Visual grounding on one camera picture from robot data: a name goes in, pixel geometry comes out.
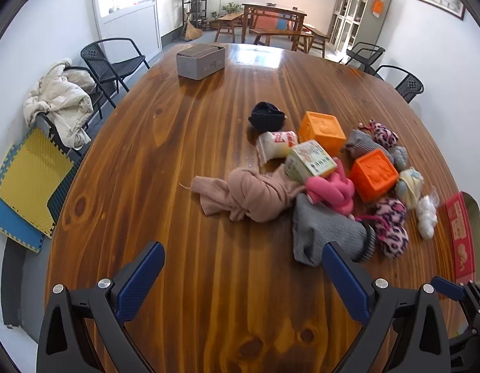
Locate red container box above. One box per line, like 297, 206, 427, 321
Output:
445, 191, 480, 284

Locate blue foam mat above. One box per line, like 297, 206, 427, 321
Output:
0, 145, 56, 253

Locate yellow foam mat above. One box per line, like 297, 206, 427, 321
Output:
0, 126, 75, 237

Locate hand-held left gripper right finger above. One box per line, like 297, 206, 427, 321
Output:
322, 242, 452, 373

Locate black rolled sock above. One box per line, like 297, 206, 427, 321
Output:
248, 102, 287, 131

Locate green white medicine box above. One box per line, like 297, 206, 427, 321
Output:
284, 140, 339, 185

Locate dark wooden plant shelf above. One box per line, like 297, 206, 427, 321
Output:
181, 0, 208, 32

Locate white door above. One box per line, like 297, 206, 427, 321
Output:
90, 0, 163, 59

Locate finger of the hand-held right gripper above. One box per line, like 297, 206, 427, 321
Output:
431, 276, 468, 302

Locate white puffer jacket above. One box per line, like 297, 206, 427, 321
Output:
23, 59, 94, 149

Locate large grey knit sock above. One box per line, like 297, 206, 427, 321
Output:
292, 194, 376, 268

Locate dark navy foam mat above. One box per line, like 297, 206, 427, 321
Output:
47, 159, 83, 224

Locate small orange embossed cube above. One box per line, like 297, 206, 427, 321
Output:
349, 150, 400, 203

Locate beige cloth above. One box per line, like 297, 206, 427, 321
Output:
180, 163, 308, 224

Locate grey rectangular box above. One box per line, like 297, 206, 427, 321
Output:
176, 44, 226, 81

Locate grey ribbed sock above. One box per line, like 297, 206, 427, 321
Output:
341, 129, 396, 160

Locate grey glass-door cabinet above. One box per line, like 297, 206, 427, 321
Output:
327, 0, 392, 53

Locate black metal chair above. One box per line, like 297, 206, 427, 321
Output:
24, 66, 104, 156
343, 42, 386, 74
374, 65, 424, 104
80, 38, 150, 108

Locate pink foam twist toy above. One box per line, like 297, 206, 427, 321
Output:
305, 159, 357, 218

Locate large orange embossed cube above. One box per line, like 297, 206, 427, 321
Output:
299, 111, 346, 156

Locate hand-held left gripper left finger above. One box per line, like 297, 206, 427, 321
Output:
37, 241, 165, 373

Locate small grey-blue sock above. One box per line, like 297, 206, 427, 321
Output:
389, 145, 409, 172

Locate wooden dining table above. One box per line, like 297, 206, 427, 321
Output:
242, 3, 307, 45

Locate orange and blue foam mats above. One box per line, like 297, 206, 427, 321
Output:
255, 15, 293, 32

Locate wooden bench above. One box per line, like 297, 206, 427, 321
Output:
302, 23, 330, 57
214, 12, 244, 43
249, 28, 315, 53

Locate white gauze roll packet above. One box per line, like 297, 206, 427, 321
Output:
257, 130, 300, 164

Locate pastel yellow sock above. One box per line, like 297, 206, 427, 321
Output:
395, 168, 425, 210

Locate pink leopard snail plush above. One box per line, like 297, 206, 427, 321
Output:
354, 197, 409, 260
358, 120, 400, 149

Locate straw broom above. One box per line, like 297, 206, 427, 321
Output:
183, 12, 203, 41

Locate white plastic bag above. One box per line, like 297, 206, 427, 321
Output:
416, 186, 440, 239

